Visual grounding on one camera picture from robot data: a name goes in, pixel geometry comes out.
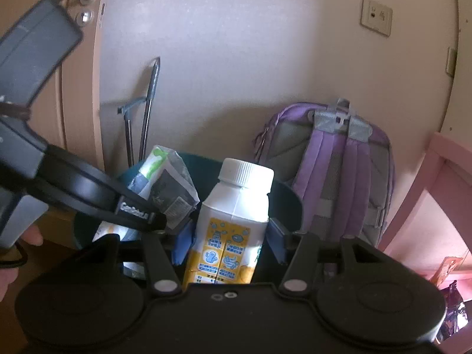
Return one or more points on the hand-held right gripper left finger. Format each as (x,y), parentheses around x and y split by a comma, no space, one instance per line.
(180,243)

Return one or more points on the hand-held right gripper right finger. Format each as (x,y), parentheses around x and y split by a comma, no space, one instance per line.
(276,239)

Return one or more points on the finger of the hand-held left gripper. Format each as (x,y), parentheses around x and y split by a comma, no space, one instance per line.
(142,214)

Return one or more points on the teal bin with deer print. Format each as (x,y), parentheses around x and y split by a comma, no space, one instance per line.
(291,206)

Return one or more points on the printed foil packet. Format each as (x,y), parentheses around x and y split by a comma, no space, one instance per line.
(158,164)

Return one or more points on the white bottle with yellow label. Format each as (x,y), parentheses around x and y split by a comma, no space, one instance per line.
(228,206)

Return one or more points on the person's left hand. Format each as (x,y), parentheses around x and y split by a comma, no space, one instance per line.
(34,234)

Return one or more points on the beige wooden door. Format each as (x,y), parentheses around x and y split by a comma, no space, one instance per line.
(73,81)

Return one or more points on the silver door lock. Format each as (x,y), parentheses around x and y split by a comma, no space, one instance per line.
(85,16)

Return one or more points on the purple grey backpack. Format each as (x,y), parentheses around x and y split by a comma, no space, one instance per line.
(332,162)

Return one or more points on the orange snack bag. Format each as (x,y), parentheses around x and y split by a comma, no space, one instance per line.
(448,270)

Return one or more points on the pink wooden desk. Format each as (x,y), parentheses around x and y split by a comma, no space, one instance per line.
(438,155)

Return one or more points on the dark purple plastic bag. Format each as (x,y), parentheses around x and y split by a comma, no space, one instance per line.
(455,313)

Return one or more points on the beige wall outlet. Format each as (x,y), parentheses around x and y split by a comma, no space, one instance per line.
(376,16)

